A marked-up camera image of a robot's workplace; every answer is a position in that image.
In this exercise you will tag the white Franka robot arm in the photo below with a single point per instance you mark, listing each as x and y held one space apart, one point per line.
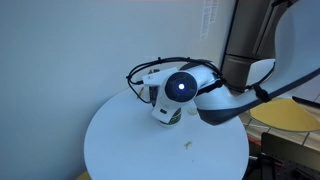
293 50

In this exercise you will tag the small clear glass bowl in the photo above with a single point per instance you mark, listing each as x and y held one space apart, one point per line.
192 111

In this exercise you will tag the yellow chair seat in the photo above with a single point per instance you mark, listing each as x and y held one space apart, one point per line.
283 115

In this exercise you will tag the small pasta pile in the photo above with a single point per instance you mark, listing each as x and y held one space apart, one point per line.
188 144

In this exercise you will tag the green and white mug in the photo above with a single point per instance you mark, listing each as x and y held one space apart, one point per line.
175 119

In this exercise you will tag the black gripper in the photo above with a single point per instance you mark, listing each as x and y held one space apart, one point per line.
153 95

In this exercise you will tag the white paper notice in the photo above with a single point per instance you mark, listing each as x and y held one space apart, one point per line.
209 18

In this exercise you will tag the dark grey cabinet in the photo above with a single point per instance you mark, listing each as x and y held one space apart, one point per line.
246 40

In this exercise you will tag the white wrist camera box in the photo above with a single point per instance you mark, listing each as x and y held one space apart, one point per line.
160 76

